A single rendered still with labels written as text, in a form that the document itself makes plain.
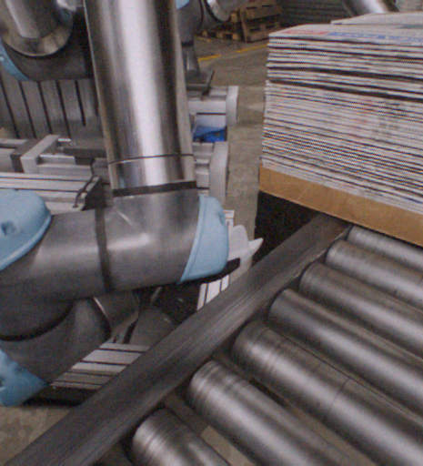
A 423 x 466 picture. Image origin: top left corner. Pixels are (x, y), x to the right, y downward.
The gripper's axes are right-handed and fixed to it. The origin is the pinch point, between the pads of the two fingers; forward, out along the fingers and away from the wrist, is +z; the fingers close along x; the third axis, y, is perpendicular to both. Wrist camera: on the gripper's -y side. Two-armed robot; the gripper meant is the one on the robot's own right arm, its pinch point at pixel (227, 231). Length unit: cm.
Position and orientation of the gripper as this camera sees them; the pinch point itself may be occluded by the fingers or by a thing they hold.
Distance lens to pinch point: 58.0
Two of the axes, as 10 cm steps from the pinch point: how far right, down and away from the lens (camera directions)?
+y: 0.0, -8.2, -5.8
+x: -7.6, -3.7, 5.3
